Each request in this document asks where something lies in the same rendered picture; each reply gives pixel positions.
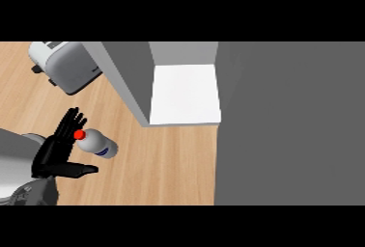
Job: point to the silver toaster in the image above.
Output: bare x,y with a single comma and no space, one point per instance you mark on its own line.
63,66

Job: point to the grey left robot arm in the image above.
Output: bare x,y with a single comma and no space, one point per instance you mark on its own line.
19,167

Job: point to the dark grey cabinet door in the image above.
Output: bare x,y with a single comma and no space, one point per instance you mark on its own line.
289,123

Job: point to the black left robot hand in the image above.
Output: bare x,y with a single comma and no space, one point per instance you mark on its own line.
54,151

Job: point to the red-capped water bottle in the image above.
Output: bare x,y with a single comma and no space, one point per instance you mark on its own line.
97,144

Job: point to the grey open cabinet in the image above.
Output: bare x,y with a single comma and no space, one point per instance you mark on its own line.
165,87

